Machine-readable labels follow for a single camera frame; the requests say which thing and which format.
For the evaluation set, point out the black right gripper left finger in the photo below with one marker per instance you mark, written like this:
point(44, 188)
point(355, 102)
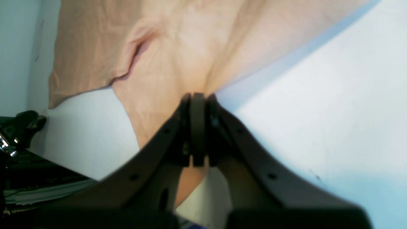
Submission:
point(140, 195)

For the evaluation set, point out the peach pink T-shirt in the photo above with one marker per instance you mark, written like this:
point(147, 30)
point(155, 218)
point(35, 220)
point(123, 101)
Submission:
point(154, 51)

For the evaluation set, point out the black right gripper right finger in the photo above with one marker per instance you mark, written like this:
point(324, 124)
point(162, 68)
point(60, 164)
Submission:
point(264, 193)

